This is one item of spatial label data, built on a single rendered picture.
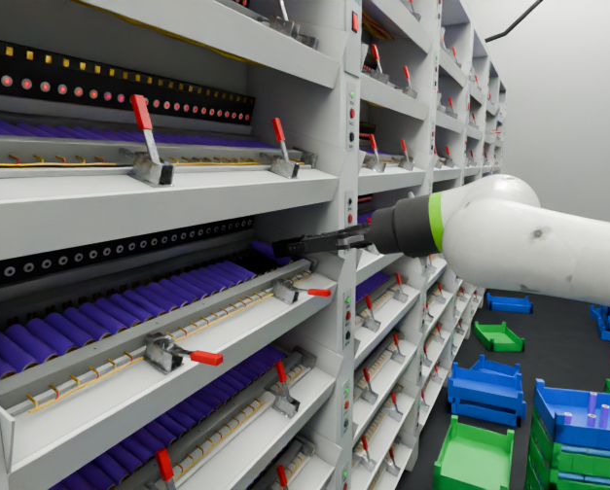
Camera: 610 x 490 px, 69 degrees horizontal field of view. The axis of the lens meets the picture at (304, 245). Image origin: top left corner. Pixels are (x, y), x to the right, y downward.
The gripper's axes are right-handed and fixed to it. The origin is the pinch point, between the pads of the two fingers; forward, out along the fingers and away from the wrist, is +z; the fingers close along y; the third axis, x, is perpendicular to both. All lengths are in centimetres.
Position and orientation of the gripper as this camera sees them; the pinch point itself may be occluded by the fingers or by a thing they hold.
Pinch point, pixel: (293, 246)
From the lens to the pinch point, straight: 80.7
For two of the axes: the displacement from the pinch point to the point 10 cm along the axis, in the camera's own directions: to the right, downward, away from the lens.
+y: 4.8, -1.6, 8.6
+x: -2.0, -9.8, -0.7
